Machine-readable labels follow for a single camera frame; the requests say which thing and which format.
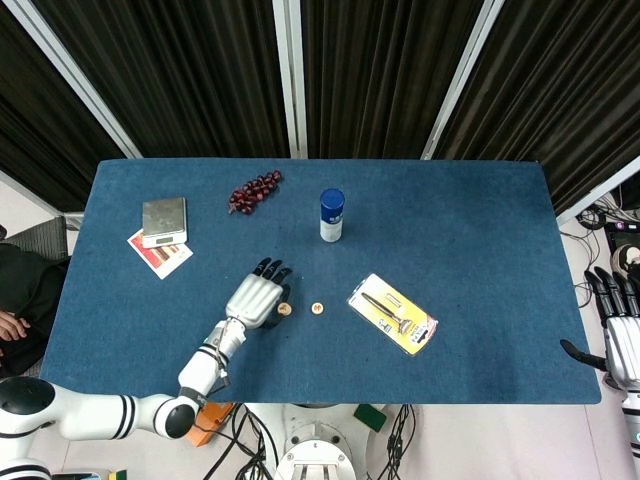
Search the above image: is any dark pleated curtain panel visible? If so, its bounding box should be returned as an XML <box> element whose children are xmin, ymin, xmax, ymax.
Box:
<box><xmin>32</xmin><ymin>0</ymin><xmax>291</xmax><ymax>159</ymax></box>
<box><xmin>0</xmin><ymin>4</ymin><xmax>126</xmax><ymax>211</ymax></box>
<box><xmin>434</xmin><ymin>0</ymin><xmax>640</xmax><ymax>216</ymax></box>
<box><xmin>298</xmin><ymin>0</ymin><xmax>484</xmax><ymax>160</ymax></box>

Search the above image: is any white frame post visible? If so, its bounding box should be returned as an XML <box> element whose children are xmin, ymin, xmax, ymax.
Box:
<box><xmin>554</xmin><ymin>155</ymin><xmax>640</xmax><ymax>226</ymax></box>
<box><xmin>421</xmin><ymin>0</ymin><xmax>516</xmax><ymax>161</ymax></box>
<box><xmin>4</xmin><ymin>0</ymin><xmax>145</xmax><ymax>160</ymax></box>
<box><xmin>0</xmin><ymin>169</ymin><xmax>84</xmax><ymax>231</ymax></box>
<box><xmin>272</xmin><ymin>0</ymin><xmax>310</xmax><ymax>160</ymax></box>

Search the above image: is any yellow razor blister pack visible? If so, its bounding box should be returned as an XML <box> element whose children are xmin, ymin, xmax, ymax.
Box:
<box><xmin>346</xmin><ymin>272</ymin><xmax>440</xmax><ymax>357</ymax></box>

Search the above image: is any red grape bunch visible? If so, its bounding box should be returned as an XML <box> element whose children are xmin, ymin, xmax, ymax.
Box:
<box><xmin>228</xmin><ymin>169</ymin><xmax>284</xmax><ymax>216</ymax></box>

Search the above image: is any black forearm cable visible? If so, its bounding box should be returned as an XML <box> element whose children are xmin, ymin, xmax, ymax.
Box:
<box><xmin>212</xmin><ymin>319</ymin><xmax>232</xmax><ymax>394</ymax></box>

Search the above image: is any black monitor device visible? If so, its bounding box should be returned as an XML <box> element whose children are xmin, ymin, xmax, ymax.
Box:
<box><xmin>602</xmin><ymin>182</ymin><xmax>640</xmax><ymax>236</ymax></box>

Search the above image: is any white round device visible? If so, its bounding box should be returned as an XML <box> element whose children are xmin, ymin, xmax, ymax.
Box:
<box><xmin>610</xmin><ymin>243</ymin><xmax>640</xmax><ymax>275</ymax></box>

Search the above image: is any bystander bare hand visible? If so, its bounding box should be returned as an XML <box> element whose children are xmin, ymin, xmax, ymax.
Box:
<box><xmin>0</xmin><ymin>309</ymin><xmax>32</xmax><ymax>342</ymax></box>

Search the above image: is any blue tablecloth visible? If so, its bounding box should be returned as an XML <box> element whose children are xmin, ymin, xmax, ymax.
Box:
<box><xmin>39</xmin><ymin>158</ymin><xmax>603</xmax><ymax>406</ymax></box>

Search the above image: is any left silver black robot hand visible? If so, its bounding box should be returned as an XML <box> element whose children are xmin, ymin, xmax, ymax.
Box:
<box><xmin>224</xmin><ymin>256</ymin><xmax>294</xmax><ymax>332</ymax></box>

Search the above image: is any orange box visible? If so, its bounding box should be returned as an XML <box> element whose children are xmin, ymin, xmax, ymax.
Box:
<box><xmin>185</xmin><ymin>401</ymin><xmax>236</xmax><ymax>447</ymax></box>

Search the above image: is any person in black clothes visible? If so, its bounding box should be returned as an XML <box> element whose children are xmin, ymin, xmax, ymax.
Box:
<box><xmin>0</xmin><ymin>224</ymin><xmax>70</xmax><ymax>379</ymax></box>

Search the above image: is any silver kitchen scale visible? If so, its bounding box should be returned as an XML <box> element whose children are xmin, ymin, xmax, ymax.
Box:
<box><xmin>141</xmin><ymin>196</ymin><xmax>189</xmax><ymax>250</ymax></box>

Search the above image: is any white bottle with blue cap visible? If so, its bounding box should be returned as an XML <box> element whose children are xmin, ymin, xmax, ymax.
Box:
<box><xmin>319</xmin><ymin>187</ymin><xmax>347</xmax><ymax>244</ymax></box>

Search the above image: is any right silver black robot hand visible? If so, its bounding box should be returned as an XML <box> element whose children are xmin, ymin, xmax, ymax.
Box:
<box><xmin>559</xmin><ymin>267</ymin><xmax>640</xmax><ymax>389</ymax></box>

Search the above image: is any white card with red photo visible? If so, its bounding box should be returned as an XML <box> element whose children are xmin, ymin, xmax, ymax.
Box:
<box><xmin>126</xmin><ymin>228</ymin><xmax>195</xmax><ymax>281</ymax></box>

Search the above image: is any grey woven chair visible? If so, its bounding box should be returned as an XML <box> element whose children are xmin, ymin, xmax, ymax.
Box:
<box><xmin>7</xmin><ymin>216</ymin><xmax>70</xmax><ymax>262</ymax></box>

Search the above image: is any black floor cable bundle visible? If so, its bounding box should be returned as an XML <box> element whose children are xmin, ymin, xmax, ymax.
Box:
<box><xmin>377</xmin><ymin>402</ymin><xmax>424</xmax><ymax>480</ymax></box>
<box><xmin>574</xmin><ymin>192</ymin><xmax>624</xmax><ymax>231</ymax></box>
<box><xmin>194</xmin><ymin>402</ymin><xmax>284</xmax><ymax>480</ymax></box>

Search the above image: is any white robot torso base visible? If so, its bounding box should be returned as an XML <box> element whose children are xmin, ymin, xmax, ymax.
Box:
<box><xmin>273</xmin><ymin>402</ymin><xmax>374</xmax><ymax>480</ymax></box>

